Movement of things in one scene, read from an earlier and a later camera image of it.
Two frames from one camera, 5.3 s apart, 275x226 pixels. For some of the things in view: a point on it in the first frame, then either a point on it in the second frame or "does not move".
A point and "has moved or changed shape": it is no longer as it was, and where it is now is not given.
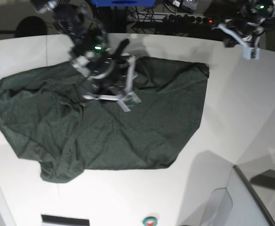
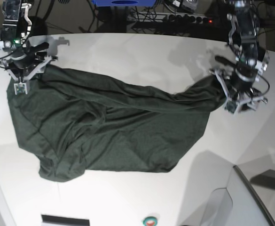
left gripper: [108, 71] to [18, 48]
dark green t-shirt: [47, 115] has moved or changed shape
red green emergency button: [150, 221] does not move
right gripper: [249, 28] to [253, 60]
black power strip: [188, 18] does not move
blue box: [124, 3] does not move
